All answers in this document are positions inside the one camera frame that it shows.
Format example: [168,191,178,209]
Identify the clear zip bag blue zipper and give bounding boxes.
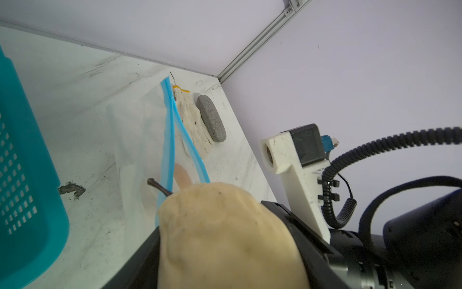
[107,77,210,255]

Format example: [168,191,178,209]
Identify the cream toy pear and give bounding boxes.
[158,183,310,289]

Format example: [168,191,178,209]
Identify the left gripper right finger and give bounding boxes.
[261,201,348,289]

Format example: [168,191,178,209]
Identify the teal plastic basket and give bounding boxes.
[1,54,70,289]

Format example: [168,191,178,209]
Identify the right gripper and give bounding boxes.
[328,190,462,289]

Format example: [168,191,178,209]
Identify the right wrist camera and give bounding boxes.
[259,124,331,243]

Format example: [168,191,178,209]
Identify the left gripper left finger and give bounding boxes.
[103,228,161,289]

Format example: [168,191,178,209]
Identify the grey oval stone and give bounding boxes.
[196,95,227,143]

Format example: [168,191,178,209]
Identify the white work glove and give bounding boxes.
[172,82,215,159]

